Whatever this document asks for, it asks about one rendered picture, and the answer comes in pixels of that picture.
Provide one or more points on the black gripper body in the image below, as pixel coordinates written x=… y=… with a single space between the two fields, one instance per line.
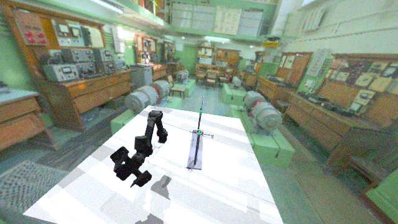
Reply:
x=133 y=164

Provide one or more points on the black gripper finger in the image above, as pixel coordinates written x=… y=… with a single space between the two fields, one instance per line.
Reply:
x=138 y=181
x=118 y=160

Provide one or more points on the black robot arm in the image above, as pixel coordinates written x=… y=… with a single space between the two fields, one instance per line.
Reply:
x=143 y=144

